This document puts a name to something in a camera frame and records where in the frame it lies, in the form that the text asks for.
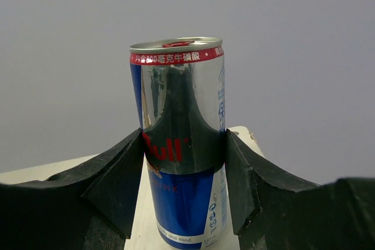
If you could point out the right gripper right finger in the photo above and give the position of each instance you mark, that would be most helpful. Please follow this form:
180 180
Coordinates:
274 209

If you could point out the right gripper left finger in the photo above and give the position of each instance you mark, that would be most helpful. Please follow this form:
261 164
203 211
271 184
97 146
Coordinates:
90 206

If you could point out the Red Bull can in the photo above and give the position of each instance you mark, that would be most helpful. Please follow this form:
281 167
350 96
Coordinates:
179 87

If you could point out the white two-tier shelf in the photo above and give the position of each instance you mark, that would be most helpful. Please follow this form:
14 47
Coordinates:
144 234

